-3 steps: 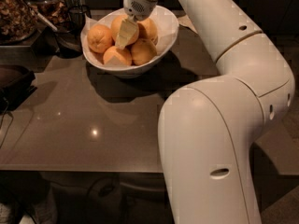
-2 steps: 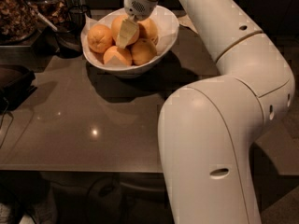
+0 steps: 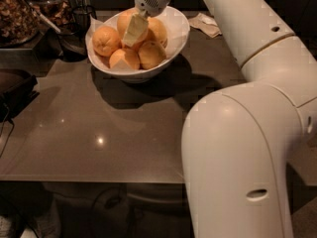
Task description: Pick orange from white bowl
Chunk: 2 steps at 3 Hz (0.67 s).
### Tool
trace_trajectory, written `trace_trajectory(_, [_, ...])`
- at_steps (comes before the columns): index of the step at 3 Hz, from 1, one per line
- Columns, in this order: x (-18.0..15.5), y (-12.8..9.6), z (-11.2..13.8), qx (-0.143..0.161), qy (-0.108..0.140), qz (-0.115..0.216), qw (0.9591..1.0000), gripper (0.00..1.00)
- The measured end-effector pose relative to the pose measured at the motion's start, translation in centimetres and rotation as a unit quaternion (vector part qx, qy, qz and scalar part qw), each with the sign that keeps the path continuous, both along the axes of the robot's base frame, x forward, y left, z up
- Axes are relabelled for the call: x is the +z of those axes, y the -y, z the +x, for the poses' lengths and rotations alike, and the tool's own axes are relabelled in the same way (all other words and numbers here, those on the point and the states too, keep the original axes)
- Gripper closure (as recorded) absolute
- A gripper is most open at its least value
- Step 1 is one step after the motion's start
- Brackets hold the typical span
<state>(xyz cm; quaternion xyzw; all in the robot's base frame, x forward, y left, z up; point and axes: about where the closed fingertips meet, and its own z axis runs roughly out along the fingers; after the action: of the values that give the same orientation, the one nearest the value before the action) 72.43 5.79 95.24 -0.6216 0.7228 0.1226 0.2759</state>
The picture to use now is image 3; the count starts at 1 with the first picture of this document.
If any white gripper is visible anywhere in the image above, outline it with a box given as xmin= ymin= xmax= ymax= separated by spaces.
xmin=123 ymin=0 xmax=170 ymax=47

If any orange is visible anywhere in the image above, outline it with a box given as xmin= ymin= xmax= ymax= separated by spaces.
xmin=117 ymin=8 xmax=148 ymax=51
xmin=146 ymin=18 xmax=167 ymax=48
xmin=138 ymin=41 xmax=166 ymax=69
xmin=109 ymin=49 xmax=140 ymax=70
xmin=92 ymin=26 xmax=121 ymax=57

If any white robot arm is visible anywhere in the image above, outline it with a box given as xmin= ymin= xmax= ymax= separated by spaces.
xmin=181 ymin=0 xmax=317 ymax=238

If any white ceramic bowl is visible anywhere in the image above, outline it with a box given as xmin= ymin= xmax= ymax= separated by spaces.
xmin=84 ymin=5 xmax=191 ymax=84

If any folded beige paper napkin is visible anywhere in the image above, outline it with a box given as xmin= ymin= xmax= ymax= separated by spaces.
xmin=188 ymin=13 xmax=221 ymax=38

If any dark glass cup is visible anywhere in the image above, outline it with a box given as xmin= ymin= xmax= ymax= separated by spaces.
xmin=57 ymin=23 xmax=87 ymax=62

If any metal stand under jars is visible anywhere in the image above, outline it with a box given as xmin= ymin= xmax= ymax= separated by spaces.
xmin=0 ymin=30 xmax=61 ymax=76

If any large glass jar of snacks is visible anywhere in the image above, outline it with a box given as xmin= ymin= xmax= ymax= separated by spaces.
xmin=0 ymin=0 xmax=39 ymax=48

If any dark brown tray device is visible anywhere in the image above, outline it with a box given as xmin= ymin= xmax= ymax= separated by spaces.
xmin=0 ymin=68 xmax=38 ymax=121

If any black wire cup holder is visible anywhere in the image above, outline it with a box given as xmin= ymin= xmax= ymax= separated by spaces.
xmin=72 ymin=5 xmax=96 ymax=32

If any black cable at left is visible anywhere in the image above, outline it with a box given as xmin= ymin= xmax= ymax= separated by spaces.
xmin=0 ymin=102 xmax=16 ymax=160

